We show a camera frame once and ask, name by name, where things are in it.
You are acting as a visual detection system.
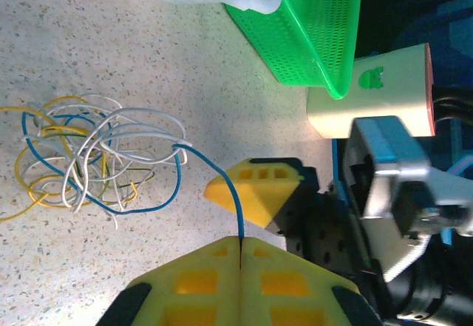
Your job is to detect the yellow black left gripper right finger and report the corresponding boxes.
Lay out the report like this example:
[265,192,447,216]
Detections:
[239,235,386,326]

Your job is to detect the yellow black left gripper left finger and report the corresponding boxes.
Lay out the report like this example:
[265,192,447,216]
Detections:
[95,235,242,326]

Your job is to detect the blue wire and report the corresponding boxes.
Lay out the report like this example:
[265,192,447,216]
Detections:
[21,110,245,268]

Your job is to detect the yellow wire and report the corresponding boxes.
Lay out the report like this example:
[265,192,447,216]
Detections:
[0,143,140,224]
[0,95,112,179]

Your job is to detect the cream knife block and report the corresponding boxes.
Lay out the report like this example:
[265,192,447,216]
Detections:
[305,43,438,139]

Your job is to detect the green plastic basket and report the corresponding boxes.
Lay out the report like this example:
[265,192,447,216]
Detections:
[222,0,364,101]

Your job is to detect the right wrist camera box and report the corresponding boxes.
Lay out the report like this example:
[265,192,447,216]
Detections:
[340,115,473,285]

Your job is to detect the black knife handle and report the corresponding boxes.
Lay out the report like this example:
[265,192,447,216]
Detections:
[434,98,473,122]
[434,84,473,106]

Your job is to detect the dark green wire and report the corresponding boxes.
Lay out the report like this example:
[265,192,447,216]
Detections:
[32,114,157,194]

